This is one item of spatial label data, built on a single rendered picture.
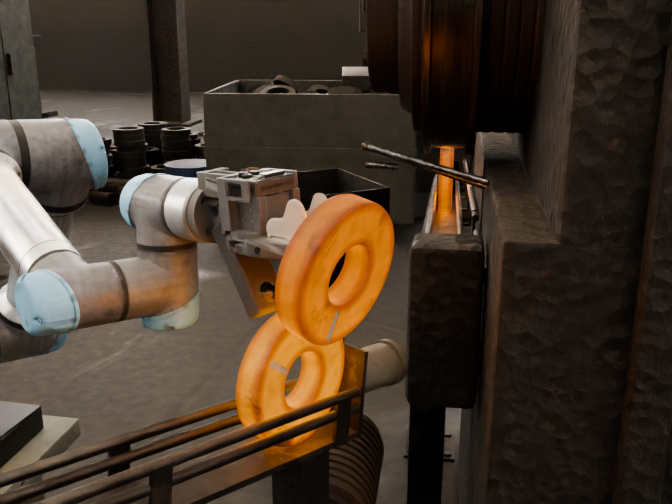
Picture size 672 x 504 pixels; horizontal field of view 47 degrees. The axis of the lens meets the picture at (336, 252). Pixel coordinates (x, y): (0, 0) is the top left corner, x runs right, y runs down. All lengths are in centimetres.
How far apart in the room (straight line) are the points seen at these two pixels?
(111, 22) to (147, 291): 1144
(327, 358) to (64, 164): 57
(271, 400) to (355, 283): 15
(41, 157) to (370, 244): 63
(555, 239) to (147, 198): 48
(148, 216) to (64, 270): 12
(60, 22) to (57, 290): 1182
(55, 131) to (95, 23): 1118
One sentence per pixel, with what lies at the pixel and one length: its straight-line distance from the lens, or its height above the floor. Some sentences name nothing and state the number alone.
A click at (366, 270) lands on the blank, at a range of 79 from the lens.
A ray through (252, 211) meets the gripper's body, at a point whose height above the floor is 90.
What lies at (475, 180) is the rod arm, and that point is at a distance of 111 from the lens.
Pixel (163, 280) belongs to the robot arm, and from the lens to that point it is 96.
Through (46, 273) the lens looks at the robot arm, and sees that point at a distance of 93.
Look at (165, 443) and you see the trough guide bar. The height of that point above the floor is 68.
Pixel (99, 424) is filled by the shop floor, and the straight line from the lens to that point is 229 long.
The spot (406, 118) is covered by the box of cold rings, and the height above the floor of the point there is 63.
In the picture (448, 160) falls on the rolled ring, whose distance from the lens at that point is 193.
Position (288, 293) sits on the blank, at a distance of 71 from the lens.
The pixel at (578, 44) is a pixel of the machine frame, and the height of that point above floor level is 107.
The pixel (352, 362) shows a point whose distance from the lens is 91.
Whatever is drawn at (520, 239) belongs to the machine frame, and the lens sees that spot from 81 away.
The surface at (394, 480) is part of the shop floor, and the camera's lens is 197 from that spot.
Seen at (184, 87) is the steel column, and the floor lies 38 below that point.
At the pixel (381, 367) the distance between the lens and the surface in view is 95.
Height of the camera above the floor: 109
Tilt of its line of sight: 17 degrees down
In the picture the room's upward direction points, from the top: straight up
